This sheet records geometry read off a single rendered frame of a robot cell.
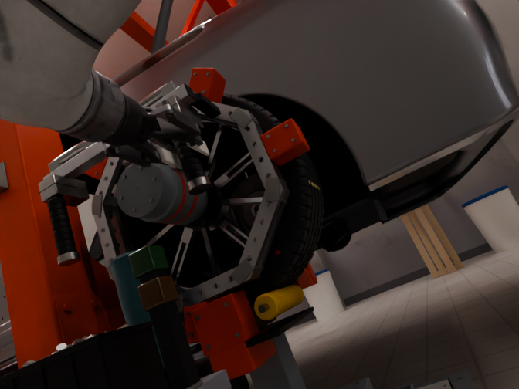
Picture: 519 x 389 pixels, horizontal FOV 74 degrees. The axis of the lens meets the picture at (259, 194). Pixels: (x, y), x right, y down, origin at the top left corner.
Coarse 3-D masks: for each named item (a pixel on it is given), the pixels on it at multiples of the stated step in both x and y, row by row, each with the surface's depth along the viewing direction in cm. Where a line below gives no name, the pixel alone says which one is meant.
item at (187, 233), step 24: (216, 144) 101; (240, 168) 97; (216, 192) 98; (216, 216) 97; (144, 240) 110; (168, 240) 122; (192, 240) 100; (240, 240) 93; (168, 264) 111; (216, 264) 95
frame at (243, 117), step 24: (216, 120) 94; (240, 120) 86; (120, 168) 104; (264, 168) 82; (96, 192) 101; (288, 192) 84; (96, 216) 99; (264, 216) 81; (120, 240) 100; (264, 240) 80; (240, 264) 81; (192, 288) 85; (216, 288) 84
